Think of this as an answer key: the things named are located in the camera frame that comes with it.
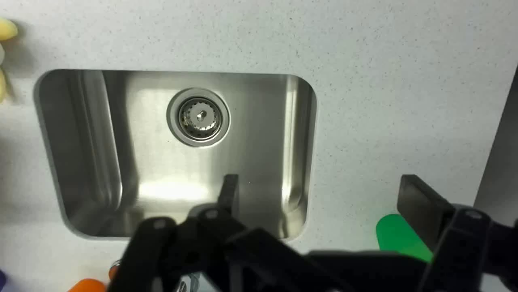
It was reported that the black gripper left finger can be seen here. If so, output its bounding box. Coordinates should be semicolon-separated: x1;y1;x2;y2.
110;174;346;292

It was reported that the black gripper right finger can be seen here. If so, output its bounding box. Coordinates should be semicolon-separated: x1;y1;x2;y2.
397;174;518;292

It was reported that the green plastic cup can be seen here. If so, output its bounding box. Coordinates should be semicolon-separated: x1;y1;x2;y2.
376;212;435;264

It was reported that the orange plastic cup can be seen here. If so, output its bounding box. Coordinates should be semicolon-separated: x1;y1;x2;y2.
68;276;110;292

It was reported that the stainless steel sink basin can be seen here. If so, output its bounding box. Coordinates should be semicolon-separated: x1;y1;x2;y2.
32;68;319;242

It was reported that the metal sink drain strainer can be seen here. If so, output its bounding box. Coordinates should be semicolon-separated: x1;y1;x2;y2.
165;86;233;149

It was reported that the yellow toy banana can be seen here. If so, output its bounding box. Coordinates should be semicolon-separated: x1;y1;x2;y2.
0;18;21;104

